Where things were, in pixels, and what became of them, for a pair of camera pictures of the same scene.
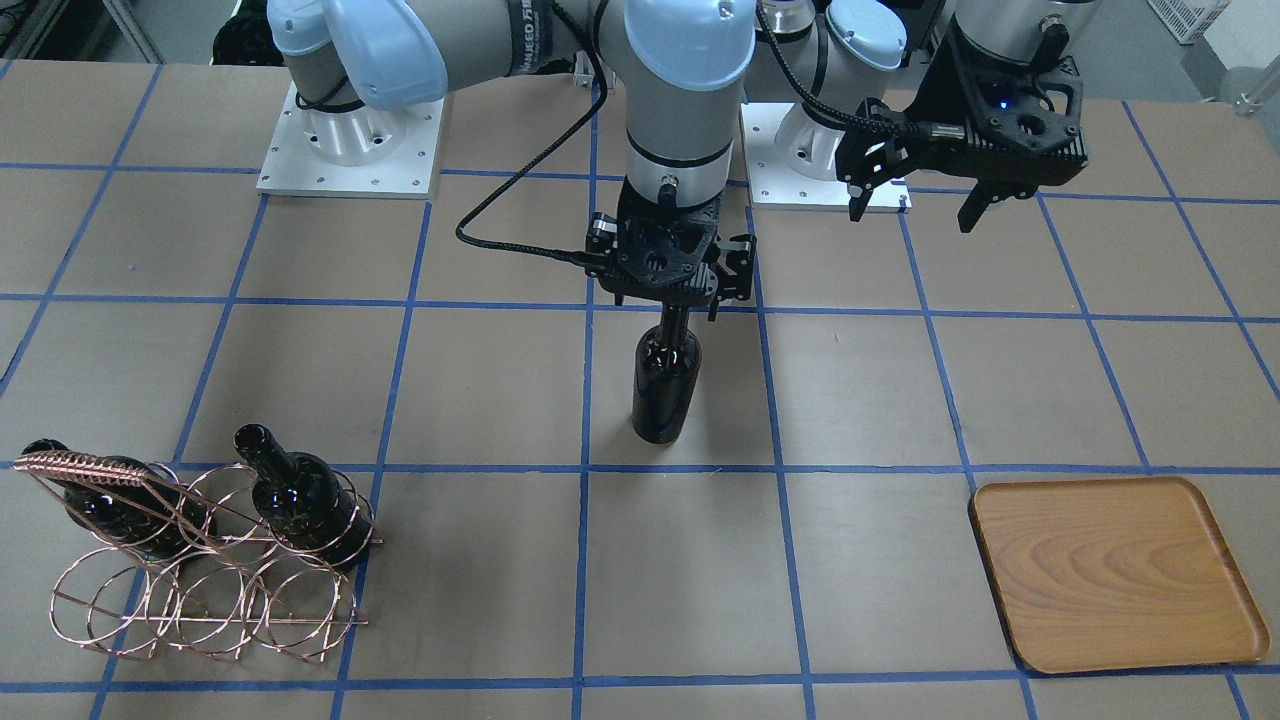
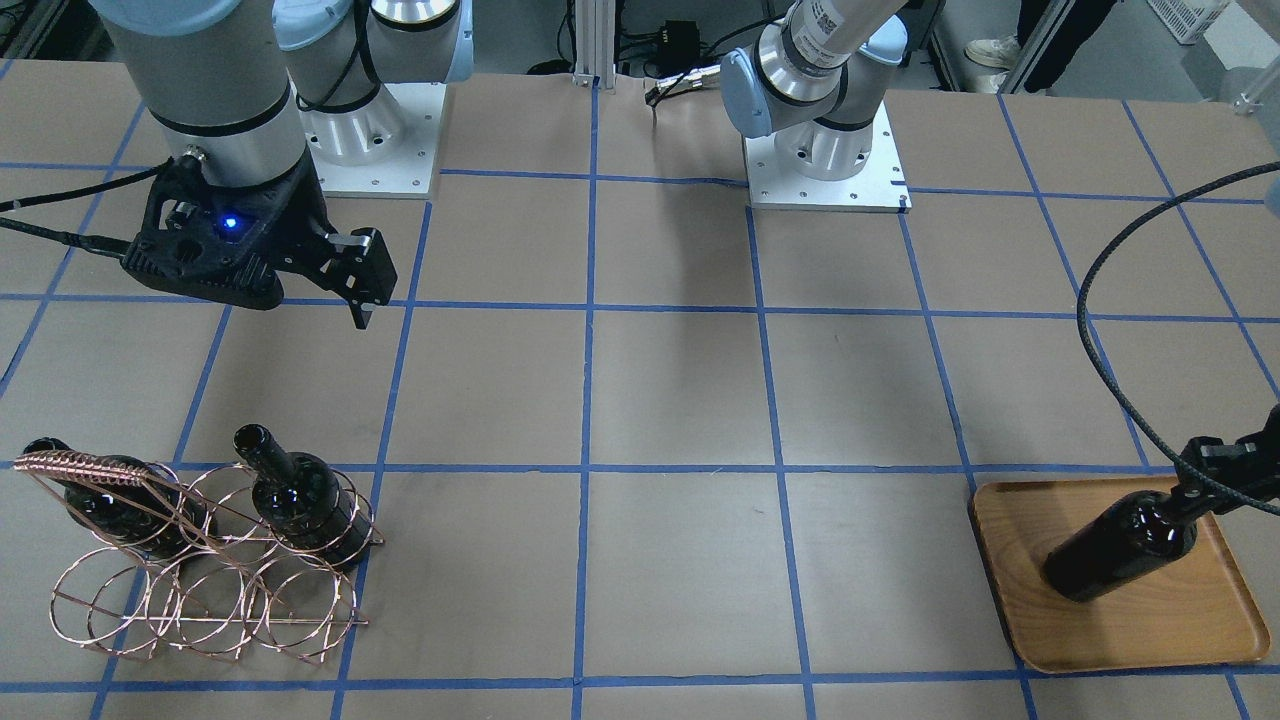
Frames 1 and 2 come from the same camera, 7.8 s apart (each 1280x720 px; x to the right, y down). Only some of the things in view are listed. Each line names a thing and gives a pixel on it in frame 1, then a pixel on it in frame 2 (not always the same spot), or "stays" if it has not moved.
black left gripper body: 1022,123 -> 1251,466
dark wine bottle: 157,517 stays
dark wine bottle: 302,499 stays
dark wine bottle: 667,368 -> 1134,532
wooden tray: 1098,575 stays
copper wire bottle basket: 217,562 stays
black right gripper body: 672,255 -> 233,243
